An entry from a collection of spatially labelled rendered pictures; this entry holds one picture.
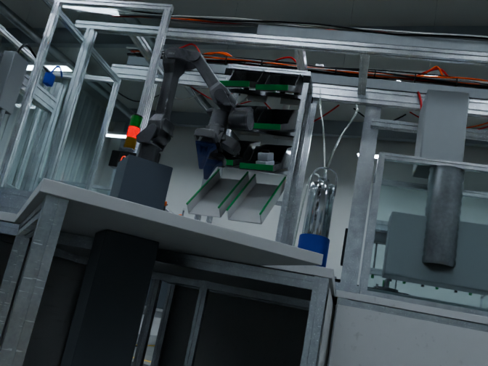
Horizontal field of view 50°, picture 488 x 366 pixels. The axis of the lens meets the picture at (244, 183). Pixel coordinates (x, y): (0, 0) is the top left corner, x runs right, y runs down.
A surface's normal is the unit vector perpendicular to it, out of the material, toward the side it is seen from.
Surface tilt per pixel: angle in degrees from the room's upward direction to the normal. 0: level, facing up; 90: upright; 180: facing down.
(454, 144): 90
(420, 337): 90
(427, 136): 90
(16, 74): 90
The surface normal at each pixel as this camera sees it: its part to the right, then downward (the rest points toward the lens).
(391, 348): -0.18, -0.28
